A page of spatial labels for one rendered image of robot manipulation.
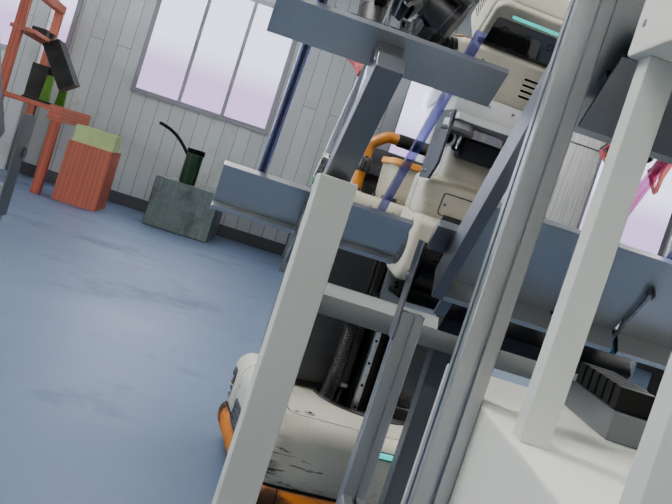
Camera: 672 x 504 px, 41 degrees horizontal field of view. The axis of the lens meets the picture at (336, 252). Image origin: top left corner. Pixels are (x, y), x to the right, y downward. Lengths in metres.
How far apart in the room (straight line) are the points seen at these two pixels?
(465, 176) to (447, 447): 1.21
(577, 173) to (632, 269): 6.85
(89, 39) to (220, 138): 1.63
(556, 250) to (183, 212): 6.91
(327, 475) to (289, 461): 0.10
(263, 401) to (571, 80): 0.68
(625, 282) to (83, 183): 6.83
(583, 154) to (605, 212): 7.46
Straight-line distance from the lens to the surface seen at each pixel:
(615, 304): 1.55
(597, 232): 0.88
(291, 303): 1.37
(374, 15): 1.55
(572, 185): 8.31
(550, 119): 1.00
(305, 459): 2.09
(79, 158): 8.03
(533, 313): 1.55
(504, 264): 0.99
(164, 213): 8.24
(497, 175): 1.30
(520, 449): 0.86
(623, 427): 1.08
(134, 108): 9.49
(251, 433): 1.41
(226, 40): 9.43
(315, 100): 9.36
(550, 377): 0.88
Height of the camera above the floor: 0.79
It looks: 4 degrees down
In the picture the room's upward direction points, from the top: 18 degrees clockwise
